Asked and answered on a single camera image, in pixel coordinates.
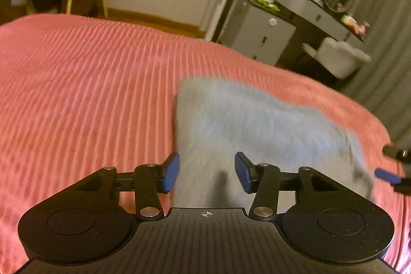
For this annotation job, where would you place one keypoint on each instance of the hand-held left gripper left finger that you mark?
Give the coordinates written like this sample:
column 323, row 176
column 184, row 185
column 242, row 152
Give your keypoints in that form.
column 171, row 173

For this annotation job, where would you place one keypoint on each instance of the grey-blue sweat pants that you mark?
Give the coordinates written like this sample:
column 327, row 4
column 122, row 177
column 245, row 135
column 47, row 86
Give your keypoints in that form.
column 257, row 126

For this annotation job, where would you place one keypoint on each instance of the grey vanity desk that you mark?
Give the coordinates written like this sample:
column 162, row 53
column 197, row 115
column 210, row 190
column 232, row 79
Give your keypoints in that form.
column 308, row 9

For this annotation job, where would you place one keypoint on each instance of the pink ribbed blanket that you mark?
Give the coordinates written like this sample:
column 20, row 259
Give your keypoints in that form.
column 86, row 84

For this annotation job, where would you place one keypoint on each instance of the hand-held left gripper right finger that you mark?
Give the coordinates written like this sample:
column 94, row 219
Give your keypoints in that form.
column 242, row 171

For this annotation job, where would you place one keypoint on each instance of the green cloth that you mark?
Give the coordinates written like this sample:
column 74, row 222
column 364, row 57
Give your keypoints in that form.
column 266, row 3

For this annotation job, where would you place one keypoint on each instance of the red-white box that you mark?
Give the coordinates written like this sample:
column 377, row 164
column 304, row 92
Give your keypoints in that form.
column 348, row 19

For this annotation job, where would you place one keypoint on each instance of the grey curtain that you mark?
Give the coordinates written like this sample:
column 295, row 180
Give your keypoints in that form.
column 385, row 36

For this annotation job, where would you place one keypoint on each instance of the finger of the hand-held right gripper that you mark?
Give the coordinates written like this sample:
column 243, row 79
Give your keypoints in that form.
column 387, row 175
column 396, row 152

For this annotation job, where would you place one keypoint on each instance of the grey cabinet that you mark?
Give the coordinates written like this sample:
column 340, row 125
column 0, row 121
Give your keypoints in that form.
column 257, row 33

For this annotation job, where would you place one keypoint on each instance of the pink toy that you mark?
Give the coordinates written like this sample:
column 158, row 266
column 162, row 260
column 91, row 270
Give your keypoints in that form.
column 363, row 27

